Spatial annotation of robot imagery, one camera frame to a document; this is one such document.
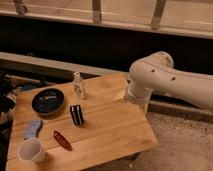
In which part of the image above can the black white striped eraser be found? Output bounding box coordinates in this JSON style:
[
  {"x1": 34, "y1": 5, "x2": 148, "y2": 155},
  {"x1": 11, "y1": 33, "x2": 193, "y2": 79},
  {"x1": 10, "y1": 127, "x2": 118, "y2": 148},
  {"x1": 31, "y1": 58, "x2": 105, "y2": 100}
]
[{"x1": 70, "y1": 105, "x2": 84, "y2": 126}]

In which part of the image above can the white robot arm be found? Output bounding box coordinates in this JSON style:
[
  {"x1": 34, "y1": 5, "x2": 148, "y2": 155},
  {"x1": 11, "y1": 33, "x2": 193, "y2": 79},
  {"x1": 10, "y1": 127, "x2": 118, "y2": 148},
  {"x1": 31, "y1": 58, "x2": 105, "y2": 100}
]
[{"x1": 125, "y1": 51, "x2": 213, "y2": 113}]

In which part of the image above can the wooden table board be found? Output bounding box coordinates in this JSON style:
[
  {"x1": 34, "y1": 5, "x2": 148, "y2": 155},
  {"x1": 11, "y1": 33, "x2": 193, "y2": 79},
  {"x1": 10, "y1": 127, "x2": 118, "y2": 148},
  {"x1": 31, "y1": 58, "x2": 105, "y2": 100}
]
[{"x1": 6, "y1": 73, "x2": 158, "y2": 171}]

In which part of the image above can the dark blue bowl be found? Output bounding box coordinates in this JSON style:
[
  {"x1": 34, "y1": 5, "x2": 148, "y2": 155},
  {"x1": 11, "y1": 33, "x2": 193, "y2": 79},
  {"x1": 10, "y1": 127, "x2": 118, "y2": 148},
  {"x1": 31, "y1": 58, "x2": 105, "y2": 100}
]
[{"x1": 32, "y1": 88, "x2": 65, "y2": 116}]

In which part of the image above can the red brown chili pepper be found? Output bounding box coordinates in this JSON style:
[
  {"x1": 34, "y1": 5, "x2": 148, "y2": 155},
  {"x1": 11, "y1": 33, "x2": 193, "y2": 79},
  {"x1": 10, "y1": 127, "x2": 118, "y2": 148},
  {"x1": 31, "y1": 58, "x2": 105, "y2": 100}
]
[{"x1": 53, "y1": 131, "x2": 72, "y2": 151}]

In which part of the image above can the white paper cup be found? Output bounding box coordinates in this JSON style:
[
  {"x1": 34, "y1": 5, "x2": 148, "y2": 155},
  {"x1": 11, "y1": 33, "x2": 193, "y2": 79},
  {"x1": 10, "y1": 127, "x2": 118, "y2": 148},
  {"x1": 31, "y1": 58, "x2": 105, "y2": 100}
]
[{"x1": 17, "y1": 138, "x2": 46, "y2": 163}]

